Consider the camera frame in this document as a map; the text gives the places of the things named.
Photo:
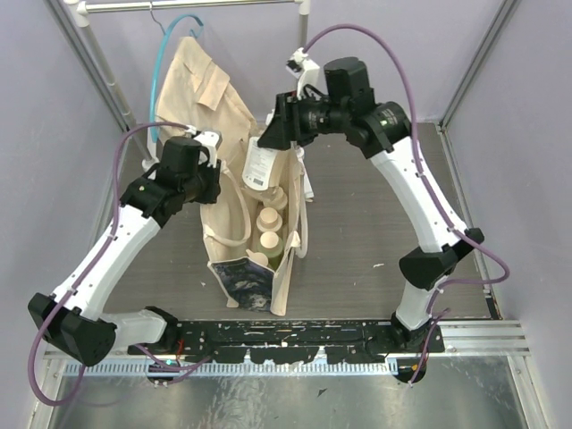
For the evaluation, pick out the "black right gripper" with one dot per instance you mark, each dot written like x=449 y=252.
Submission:
x=285 y=125

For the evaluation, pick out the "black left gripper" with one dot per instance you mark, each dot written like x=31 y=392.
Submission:
x=212 y=181

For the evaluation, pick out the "cream canvas tote bag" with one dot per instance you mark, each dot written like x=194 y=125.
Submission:
x=229 y=229

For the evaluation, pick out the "amber clear bottle white cap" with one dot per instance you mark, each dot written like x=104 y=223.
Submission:
x=259 y=168

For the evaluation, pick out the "beige labelled bottle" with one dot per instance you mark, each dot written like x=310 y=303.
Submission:
x=279 y=201

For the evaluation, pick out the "green bottle beige cap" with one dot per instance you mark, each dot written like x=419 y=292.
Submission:
x=271 y=244

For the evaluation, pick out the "green flip-cap bottle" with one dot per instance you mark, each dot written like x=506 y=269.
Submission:
x=258 y=258

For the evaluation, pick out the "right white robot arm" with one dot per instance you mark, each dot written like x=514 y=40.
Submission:
x=338 y=99

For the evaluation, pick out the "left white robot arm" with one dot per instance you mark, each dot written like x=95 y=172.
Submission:
x=189 y=171

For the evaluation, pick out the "teal clothes hanger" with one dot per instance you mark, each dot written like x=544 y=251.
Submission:
x=167 y=33

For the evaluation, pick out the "beige hanging shirt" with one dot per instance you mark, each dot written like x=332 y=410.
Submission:
x=197 y=92

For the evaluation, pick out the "white metal clothes rack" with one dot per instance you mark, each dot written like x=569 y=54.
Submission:
x=78 y=13

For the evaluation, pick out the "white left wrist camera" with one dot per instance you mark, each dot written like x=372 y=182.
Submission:
x=209 y=141

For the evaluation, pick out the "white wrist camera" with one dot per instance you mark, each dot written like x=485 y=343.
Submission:
x=209 y=141
x=304 y=69

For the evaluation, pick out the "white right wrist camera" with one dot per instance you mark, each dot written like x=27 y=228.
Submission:
x=304 y=69

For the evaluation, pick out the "aluminium frame rail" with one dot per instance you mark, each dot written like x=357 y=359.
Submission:
x=462 y=338

